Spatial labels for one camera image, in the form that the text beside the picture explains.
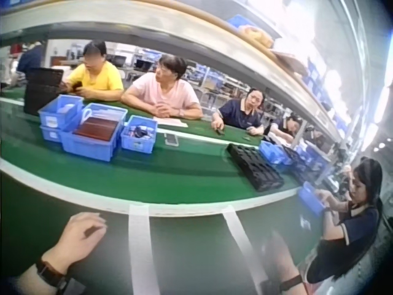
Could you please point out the person's left hand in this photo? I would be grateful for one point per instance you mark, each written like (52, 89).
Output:
(78, 236)

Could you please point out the person's right hand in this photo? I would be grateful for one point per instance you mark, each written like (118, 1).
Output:
(284, 261)

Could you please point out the person's left fingers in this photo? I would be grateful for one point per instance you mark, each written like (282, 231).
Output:
(92, 222)

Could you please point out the person's right fingers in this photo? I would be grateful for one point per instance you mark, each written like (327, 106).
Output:
(274, 242)

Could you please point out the black wrist band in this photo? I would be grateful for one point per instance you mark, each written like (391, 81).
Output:
(290, 282)
(53, 276)

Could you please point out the large blue plastic bin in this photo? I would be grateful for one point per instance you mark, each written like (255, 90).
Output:
(89, 149)

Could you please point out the flat black compartment tray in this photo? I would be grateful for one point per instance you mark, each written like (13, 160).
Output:
(255, 169)

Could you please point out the stack of red-brown sheets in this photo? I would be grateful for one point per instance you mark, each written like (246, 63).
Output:
(96, 130)

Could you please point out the small blue bin dark parts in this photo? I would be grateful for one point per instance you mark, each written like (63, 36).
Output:
(138, 136)

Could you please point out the low blue plastic bin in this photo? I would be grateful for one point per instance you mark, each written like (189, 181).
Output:
(50, 133)

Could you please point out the smartphone with clear case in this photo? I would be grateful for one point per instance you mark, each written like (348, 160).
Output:
(171, 139)

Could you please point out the small blue bin white contents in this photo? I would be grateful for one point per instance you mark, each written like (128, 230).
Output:
(59, 110)

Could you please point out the white paper sheet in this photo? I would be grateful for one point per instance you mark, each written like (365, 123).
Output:
(170, 121)

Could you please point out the upright black plastic tray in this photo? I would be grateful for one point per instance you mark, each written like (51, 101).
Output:
(43, 90)

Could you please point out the overhead shelf with supplies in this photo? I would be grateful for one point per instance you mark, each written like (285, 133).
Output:
(215, 40)

